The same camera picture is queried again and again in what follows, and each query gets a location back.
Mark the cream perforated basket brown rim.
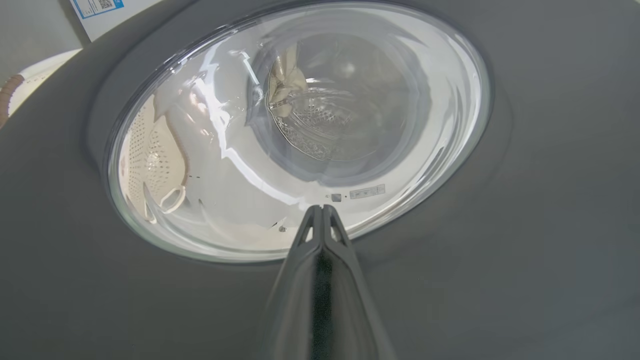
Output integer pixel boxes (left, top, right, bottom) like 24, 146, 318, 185
0, 49, 83, 130

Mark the dark round glass washer door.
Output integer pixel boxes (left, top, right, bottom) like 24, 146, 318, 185
0, 0, 640, 360

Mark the blue energy label sticker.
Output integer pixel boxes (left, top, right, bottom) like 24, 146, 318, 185
70, 0, 125, 20

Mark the perforated steel washer drum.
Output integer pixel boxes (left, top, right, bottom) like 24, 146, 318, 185
270, 85, 381, 161

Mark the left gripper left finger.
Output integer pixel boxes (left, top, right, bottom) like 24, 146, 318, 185
260, 204, 323, 360

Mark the washer printed text label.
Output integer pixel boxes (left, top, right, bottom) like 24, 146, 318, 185
349, 184, 387, 200

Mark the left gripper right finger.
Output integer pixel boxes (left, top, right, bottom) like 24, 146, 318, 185
322, 204, 396, 360

